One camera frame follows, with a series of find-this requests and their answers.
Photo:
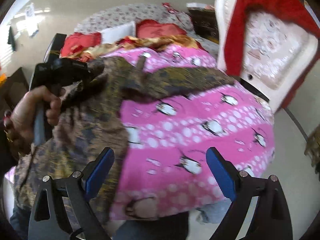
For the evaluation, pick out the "red cloth on chair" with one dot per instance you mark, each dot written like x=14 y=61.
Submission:
x=260 y=10

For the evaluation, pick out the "white pillow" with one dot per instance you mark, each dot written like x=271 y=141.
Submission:
x=114 y=34

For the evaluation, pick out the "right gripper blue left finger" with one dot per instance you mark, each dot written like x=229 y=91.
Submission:
x=61 y=208

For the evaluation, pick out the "dark wooden headboard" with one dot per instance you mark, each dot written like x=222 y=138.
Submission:
x=205 y=23

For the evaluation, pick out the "dark wooden cabinet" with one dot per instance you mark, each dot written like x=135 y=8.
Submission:
x=12 y=91

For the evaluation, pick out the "person's left hand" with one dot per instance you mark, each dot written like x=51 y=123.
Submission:
x=19 y=124

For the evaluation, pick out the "pink penguin blanket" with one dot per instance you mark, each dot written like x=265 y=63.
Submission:
x=165 y=170

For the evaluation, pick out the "brown floral patterned garment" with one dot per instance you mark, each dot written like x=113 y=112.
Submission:
x=90 y=121

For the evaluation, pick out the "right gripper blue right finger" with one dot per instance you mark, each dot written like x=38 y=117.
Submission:
x=271 y=218

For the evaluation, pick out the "red gold crumpled blanket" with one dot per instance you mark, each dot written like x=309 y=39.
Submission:
x=149 y=33

